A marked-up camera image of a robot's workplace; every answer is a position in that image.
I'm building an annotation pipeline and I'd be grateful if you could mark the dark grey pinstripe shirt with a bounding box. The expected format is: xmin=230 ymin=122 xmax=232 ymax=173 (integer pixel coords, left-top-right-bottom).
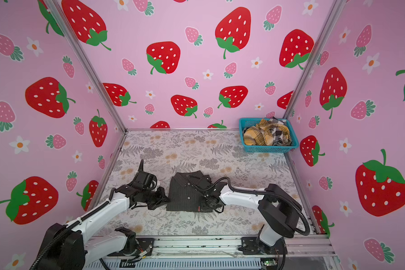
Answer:
xmin=166 ymin=171 xmax=212 ymax=213

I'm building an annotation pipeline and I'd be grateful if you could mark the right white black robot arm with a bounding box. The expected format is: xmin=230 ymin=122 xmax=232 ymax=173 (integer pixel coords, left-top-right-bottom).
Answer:
xmin=187 ymin=176 xmax=310 ymax=248

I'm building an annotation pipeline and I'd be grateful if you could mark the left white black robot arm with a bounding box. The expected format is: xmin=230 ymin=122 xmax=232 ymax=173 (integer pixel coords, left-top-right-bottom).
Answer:
xmin=31 ymin=172 xmax=170 ymax=270

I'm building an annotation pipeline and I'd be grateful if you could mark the yellow plaid shirt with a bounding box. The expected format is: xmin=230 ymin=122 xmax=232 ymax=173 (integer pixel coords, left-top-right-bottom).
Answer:
xmin=243 ymin=118 xmax=293 ymax=146

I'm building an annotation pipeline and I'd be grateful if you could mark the teal plastic basket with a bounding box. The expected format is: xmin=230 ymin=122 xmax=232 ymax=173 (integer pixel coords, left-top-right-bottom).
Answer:
xmin=239 ymin=118 xmax=299 ymax=154

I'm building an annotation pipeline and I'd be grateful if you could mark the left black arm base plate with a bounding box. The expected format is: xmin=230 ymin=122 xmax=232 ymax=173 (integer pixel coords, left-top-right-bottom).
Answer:
xmin=114 ymin=237 xmax=155 ymax=257

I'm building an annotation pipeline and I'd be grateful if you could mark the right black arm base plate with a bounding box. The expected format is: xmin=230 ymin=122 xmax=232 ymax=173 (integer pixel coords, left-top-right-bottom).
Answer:
xmin=238 ymin=237 xmax=288 ymax=255

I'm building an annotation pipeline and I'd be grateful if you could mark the left black corrugated cable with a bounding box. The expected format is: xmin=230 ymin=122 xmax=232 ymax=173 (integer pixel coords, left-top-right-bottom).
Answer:
xmin=28 ymin=198 xmax=112 ymax=270

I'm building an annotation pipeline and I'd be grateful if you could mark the black corrugated cable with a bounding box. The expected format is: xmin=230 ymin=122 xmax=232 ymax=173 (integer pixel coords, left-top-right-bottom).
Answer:
xmin=188 ymin=175 xmax=311 ymax=236
xmin=28 ymin=198 xmax=112 ymax=270

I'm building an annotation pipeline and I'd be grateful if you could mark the aluminium frame rail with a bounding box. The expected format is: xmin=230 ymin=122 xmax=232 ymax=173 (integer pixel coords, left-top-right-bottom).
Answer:
xmin=82 ymin=235 xmax=342 ymax=270

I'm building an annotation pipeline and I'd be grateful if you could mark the right black corrugated cable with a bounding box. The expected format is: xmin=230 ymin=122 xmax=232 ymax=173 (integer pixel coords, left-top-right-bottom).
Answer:
xmin=188 ymin=175 xmax=311 ymax=236

